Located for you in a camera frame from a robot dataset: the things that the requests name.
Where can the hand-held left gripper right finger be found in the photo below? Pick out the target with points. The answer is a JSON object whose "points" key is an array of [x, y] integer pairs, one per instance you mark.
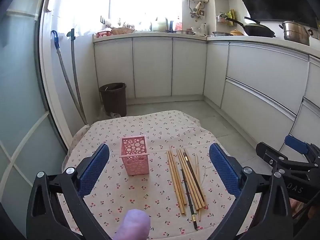
{"points": [[223, 172]]}

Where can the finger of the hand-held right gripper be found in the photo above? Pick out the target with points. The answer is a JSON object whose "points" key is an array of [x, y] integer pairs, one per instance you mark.
{"points": [[296, 144], [268, 153]]}

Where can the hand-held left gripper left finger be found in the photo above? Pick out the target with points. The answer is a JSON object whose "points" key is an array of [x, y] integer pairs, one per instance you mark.
{"points": [[95, 170]]}

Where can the black chopstick gold band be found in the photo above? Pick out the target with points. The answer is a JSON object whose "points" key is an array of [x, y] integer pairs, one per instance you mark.
{"points": [[193, 177], [189, 200]]}

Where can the pink perforated utensil holder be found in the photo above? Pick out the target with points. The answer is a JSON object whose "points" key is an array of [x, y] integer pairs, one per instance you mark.
{"points": [[135, 165]]}

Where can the pile of wooden chopsticks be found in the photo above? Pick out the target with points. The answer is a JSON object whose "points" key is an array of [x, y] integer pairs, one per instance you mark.
{"points": [[176, 180]]}

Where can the person's left hand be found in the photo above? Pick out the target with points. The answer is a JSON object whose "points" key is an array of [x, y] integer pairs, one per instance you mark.
{"points": [[135, 226]]}

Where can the clear plastic bag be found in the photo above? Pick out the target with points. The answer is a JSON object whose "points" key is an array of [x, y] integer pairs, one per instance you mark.
{"points": [[110, 116]]}

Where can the cherry print tablecloth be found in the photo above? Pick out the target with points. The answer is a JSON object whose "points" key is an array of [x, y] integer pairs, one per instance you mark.
{"points": [[150, 130]]}

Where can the brown plastic trash bin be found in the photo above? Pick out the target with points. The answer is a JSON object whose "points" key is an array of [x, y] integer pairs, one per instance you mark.
{"points": [[113, 100]]}

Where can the frosted glass sliding door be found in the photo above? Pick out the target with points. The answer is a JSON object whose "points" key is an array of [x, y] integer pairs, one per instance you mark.
{"points": [[20, 105]]}

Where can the white kitchen base cabinets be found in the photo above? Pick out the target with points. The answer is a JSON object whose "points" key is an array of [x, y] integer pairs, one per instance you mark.
{"points": [[190, 67]]}

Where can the stainless steel pot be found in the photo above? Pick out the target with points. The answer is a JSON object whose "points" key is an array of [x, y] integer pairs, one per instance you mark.
{"points": [[296, 33]]}

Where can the black wok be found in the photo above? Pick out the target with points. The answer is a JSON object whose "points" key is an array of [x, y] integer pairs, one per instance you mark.
{"points": [[260, 30]]}

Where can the orange clay pot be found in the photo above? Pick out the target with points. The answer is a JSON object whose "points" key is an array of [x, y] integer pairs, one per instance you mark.
{"points": [[236, 32]]}

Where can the steel bowl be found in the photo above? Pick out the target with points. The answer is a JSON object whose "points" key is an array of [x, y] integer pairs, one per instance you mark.
{"points": [[221, 33]]}

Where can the red plastic basket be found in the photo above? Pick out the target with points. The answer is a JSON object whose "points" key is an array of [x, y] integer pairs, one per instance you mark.
{"points": [[103, 33]]}

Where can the white kettle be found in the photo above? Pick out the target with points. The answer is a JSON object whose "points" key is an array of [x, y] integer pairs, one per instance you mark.
{"points": [[203, 28]]}

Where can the wicker basket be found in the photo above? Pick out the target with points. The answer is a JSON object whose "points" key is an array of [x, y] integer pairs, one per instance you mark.
{"points": [[121, 31]]}

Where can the steel basin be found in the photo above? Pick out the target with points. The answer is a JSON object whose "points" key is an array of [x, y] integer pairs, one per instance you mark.
{"points": [[183, 32]]}

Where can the black range hood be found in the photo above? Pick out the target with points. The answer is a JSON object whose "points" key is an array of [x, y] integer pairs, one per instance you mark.
{"points": [[275, 0]]}

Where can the white kitchen countertop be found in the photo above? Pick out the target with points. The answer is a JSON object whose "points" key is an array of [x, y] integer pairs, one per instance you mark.
{"points": [[150, 34]]}

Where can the small dark pronged rack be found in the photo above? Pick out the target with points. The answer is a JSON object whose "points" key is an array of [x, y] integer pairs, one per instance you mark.
{"points": [[102, 20]]}

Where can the red bottle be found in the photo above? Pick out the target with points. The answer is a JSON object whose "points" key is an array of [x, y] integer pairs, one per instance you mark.
{"points": [[178, 25]]}

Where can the white plastic jug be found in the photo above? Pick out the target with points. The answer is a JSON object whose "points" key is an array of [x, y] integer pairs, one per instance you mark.
{"points": [[160, 25]]}

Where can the wall rack with yellow packets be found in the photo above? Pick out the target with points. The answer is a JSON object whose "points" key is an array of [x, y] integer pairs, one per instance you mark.
{"points": [[230, 16]]}

